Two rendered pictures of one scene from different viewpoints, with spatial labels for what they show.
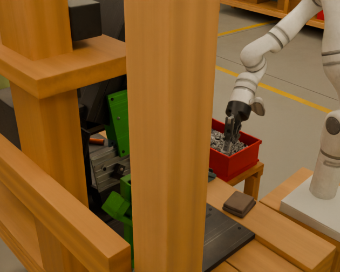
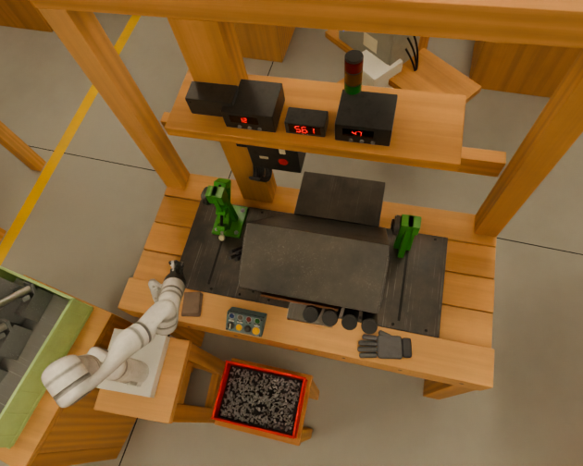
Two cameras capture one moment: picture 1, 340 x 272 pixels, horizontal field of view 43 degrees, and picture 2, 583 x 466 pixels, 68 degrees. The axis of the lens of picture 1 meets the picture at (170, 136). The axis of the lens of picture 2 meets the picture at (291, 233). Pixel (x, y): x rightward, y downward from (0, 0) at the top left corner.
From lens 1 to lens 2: 2.02 m
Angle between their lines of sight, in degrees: 84
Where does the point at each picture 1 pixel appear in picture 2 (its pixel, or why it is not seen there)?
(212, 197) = (216, 302)
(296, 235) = (144, 301)
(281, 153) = not seen: outside the picture
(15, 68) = not seen: hidden behind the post
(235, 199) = (193, 300)
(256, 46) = (155, 309)
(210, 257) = (190, 247)
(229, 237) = (186, 270)
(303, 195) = (151, 355)
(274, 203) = (176, 345)
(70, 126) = not seen: hidden behind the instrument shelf
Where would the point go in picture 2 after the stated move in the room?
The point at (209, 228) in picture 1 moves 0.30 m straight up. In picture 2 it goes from (202, 270) to (178, 243)
